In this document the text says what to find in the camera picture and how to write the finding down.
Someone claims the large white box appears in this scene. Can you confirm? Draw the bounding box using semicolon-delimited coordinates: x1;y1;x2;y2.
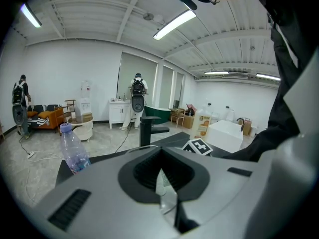
205;119;244;154

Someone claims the round ceiling fixture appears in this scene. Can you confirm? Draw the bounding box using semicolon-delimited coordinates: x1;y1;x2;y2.
142;12;165;25

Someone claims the person's right forearm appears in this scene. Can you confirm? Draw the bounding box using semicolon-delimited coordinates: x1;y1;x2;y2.
224;128;301;163

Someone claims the small black faucet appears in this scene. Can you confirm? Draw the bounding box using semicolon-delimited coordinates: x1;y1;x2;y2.
236;117;247;132

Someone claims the brown wooden shelf rack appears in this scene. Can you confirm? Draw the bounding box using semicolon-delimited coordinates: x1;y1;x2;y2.
54;99;77;134

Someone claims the white cable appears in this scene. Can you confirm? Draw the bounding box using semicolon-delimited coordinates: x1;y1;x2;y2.
33;150;66;163

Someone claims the white vanity cabinet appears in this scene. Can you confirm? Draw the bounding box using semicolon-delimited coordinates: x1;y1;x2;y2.
108;99;145;130

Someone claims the wooden stool frame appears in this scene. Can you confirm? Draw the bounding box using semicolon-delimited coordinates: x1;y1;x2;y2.
170;108;187;128

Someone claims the long black cable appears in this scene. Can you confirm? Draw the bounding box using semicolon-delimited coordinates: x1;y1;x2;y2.
114;127;132;154

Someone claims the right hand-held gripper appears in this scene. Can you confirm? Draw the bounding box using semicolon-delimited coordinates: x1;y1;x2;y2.
181;137;214;157

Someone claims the green bathtub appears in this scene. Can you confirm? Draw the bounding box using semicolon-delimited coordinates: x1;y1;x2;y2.
144;105;172;126

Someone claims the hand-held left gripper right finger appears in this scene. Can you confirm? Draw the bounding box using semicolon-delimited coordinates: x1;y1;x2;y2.
161;147;260;239

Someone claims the narrow grey roller blind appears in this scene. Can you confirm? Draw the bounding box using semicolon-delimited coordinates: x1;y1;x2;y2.
174;71;184;108
159;65;174;109

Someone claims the black power strip cable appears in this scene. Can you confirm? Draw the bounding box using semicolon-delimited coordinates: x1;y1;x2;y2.
18;133;32;155

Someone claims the wide grey roller blind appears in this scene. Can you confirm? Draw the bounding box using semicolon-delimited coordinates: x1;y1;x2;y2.
116;51;158;107

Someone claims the black white striped blanket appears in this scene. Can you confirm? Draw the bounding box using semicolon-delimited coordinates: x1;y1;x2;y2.
26;104;63;127

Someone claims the orange sofa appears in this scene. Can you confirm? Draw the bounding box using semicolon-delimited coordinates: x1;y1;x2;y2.
26;104;66;131

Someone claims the clear bottle purple cap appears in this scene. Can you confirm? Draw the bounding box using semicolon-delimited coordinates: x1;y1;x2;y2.
59;122;92;176

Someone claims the cardboard box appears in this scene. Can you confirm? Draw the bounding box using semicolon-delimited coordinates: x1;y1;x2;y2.
183;115;196;130

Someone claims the white water dispenser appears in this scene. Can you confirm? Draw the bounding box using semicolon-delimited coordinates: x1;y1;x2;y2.
79;80;93;116

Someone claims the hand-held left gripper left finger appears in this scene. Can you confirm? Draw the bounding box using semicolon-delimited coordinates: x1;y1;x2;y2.
33;147;180;239

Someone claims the pink box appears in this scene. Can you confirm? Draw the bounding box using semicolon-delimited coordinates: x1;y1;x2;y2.
185;104;198;117

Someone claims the person's black jacket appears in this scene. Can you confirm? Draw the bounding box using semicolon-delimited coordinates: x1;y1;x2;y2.
224;0;319;163

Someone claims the round white coffee table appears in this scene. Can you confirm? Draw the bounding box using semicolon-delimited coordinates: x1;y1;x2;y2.
66;115;95;142

